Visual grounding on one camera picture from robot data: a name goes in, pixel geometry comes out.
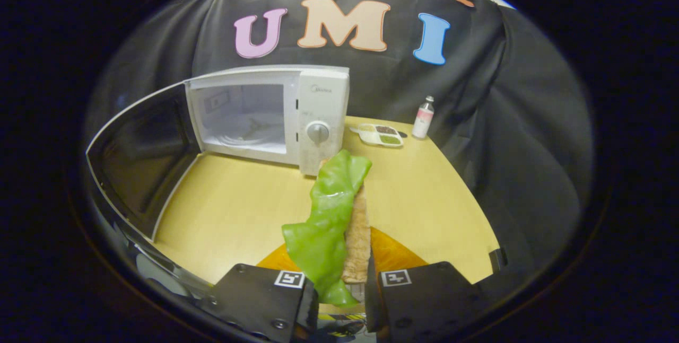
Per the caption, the lettuce bread sandwich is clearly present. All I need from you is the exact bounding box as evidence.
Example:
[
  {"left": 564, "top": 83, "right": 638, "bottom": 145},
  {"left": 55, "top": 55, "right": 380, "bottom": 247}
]
[{"left": 281, "top": 149, "right": 373, "bottom": 307}]

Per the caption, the white microwave oven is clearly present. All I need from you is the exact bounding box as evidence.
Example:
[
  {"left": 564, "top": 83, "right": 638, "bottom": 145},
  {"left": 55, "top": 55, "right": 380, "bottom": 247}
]
[{"left": 85, "top": 65, "right": 351, "bottom": 251}]

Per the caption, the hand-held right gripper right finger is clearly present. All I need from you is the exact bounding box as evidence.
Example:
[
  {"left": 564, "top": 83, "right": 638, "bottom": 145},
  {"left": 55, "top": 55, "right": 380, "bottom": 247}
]
[{"left": 364, "top": 226, "right": 479, "bottom": 343}]

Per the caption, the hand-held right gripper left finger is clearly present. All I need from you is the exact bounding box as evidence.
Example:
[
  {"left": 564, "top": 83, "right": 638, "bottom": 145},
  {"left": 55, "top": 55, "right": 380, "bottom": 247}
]
[{"left": 199, "top": 244, "right": 320, "bottom": 343}]

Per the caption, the white divided condiment dish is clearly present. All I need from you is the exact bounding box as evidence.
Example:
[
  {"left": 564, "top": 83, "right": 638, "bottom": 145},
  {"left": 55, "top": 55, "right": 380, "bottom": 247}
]
[{"left": 349, "top": 123, "right": 405, "bottom": 148}]

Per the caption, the small bottle with pink label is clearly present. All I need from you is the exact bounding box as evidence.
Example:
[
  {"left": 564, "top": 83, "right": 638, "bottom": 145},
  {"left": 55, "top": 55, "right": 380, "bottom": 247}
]
[{"left": 412, "top": 95, "right": 436, "bottom": 139}]

